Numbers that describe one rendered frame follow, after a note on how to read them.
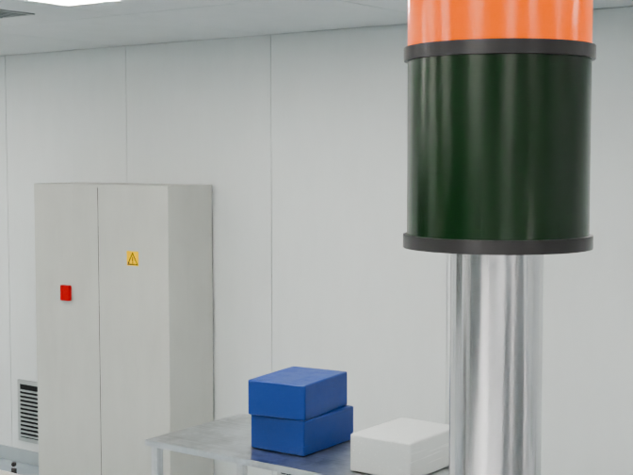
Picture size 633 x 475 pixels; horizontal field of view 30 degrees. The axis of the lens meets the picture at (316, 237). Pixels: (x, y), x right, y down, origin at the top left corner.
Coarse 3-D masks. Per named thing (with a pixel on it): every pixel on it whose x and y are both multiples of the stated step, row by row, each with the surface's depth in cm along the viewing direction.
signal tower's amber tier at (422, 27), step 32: (416, 0) 31; (448, 0) 30; (480, 0) 29; (512, 0) 29; (544, 0) 29; (576, 0) 30; (416, 32) 31; (448, 32) 30; (480, 32) 29; (512, 32) 29; (544, 32) 29; (576, 32) 30
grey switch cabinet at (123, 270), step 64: (64, 192) 758; (128, 192) 724; (192, 192) 723; (64, 256) 762; (128, 256) 727; (192, 256) 725; (64, 320) 765; (128, 320) 730; (192, 320) 727; (64, 384) 768; (128, 384) 733; (192, 384) 729; (64, 448) 772; (128, 448) 737
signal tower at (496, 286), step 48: (432, 48) 30; (480, 48) 29; (528, 48) 29; (576, 48) 30; (432, 240) 30; (480, 240) 30; (528, 240) 29; (576, 240) 30; (480, 288) 31; (528, 288) 31; (480, 336) 31; (528, 336) 31; (480, 384) 31; (528, 384) 31; (480, 432) 31; (528, 432) 31
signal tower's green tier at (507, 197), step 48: (432, 96) 30; (480, 96) 29; (528, 96) 29; (576, 96) 30; (432, 144) 30; (480, 144) 29; (528, 144) 29; (576, 144) 30; (432, 192) 30; (480, 192) 30; (528, 192) 29; (576, 192) 30
